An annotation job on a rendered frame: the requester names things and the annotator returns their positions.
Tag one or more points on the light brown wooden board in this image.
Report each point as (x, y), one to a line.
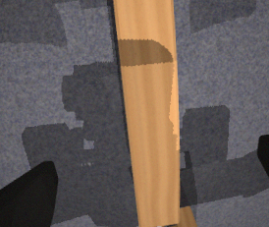
(147, 51)

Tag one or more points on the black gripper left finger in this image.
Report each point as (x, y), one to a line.
(30, 200)

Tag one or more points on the light brown wooden post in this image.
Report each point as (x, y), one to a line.
(186, 218)

